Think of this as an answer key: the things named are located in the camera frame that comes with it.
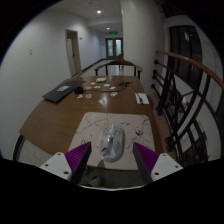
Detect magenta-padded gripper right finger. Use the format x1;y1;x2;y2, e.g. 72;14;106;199
132;141;185;186

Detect black railing with wooden handrail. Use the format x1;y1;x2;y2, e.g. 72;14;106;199
151;49;224;168

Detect glass double door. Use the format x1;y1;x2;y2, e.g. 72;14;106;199
105;37;124;60

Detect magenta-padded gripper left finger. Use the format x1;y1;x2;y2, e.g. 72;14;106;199
39;141;93;185

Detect wooden armchair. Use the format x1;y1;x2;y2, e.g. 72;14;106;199
93;59;144;80

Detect white booklet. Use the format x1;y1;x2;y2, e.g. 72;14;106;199
134;92;150;105

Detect white marble-print mouse pad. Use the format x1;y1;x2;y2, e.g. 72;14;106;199
67;111;156;171

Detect black key bunch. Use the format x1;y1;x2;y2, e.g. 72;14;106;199
117;80;133;89

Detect beige room door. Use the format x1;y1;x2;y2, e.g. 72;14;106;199
65;29;83;78

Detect black closed laptop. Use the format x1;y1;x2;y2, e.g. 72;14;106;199
41;80;87;104

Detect dark window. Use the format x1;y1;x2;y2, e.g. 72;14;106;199
168;24;204;91

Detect recessed ceiling lights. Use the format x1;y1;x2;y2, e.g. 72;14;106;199
96;9;112;31

